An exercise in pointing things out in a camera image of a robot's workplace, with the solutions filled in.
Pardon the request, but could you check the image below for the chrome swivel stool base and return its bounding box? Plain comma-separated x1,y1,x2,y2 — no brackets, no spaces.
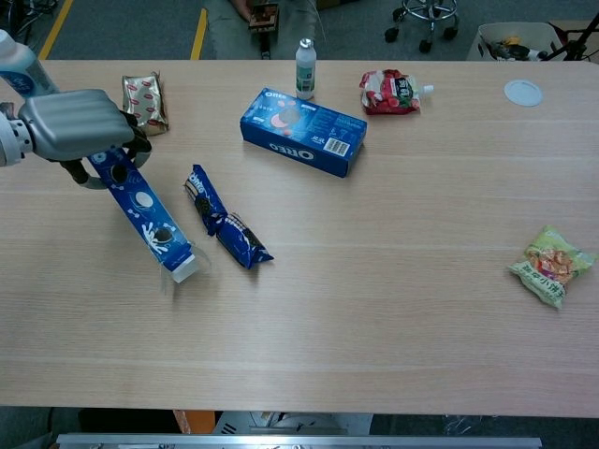
384,0,462,53

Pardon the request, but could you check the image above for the large white blue bottle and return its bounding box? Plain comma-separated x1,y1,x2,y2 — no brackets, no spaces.
0,28,61,102

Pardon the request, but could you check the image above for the slim blue Oreo carton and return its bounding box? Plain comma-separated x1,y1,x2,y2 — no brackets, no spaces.
86,145,212,297

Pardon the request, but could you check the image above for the red strawberry spout pouch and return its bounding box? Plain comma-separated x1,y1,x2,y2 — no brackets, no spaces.
358,68,435,117

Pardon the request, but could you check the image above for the green snack bag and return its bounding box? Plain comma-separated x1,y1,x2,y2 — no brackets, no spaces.
506,224,599,310

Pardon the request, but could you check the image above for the wide blue Oreo box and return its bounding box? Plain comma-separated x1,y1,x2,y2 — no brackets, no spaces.
239,86,369,180

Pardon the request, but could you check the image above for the white plastic bin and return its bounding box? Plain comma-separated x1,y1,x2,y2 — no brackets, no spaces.
465,22,581,62

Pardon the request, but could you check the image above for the white robot chassis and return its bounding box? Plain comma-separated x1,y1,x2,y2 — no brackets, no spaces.
212,410,374,436

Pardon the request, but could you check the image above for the gold foil snack pack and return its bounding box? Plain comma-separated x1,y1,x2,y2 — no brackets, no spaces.
121,70,170,138

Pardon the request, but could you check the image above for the brown wooden box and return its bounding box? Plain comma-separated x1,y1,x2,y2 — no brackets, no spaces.
247,3,281,35

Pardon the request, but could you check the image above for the blue Oreo cookie sleeve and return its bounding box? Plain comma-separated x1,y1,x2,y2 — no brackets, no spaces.
213,212,275,271
181,163,230,238

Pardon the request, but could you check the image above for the small white green-label bottle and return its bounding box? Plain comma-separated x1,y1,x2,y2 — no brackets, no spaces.
294,37,317,101

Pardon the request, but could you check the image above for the orange brown object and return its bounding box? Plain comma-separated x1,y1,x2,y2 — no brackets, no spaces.
171,410,216,434

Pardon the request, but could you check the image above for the black tripod stand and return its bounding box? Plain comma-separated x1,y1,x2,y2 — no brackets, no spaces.
542,8,599,62

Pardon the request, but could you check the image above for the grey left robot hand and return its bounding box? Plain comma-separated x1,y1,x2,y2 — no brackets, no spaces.
17,88,153,191

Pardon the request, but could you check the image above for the aluminium profile rail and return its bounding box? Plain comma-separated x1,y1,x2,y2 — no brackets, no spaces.
55,432,543,449

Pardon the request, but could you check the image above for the white round table grommet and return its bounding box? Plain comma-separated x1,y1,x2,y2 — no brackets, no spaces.
503,79,544,108

